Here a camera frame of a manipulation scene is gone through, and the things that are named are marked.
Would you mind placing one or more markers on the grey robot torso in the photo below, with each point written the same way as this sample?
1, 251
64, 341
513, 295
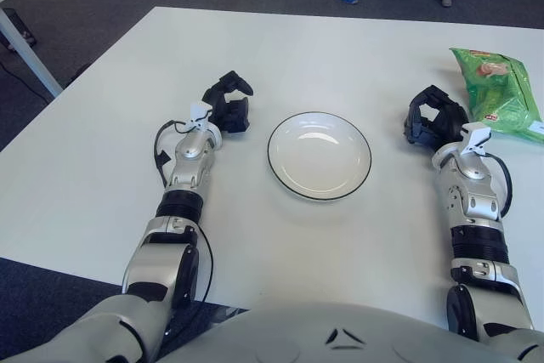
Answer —
297, 333

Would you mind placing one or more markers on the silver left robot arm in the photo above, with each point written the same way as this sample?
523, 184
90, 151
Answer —
187, 154

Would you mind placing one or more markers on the white plate with black rim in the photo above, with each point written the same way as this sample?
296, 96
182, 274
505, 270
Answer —
319, 159

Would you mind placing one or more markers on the black wheeled base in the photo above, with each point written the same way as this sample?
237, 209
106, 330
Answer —
19, 25

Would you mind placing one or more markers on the white desk leg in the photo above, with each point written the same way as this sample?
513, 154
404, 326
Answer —
25, 48

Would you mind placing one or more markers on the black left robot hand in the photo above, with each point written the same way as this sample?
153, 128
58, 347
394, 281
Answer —
234, 116

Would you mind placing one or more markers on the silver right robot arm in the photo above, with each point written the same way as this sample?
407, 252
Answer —
472, 167

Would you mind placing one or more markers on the green potato chips bag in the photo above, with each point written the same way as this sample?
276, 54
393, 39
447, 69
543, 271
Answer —
506, 95

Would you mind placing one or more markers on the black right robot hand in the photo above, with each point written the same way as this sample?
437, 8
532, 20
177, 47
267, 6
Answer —
446, 123

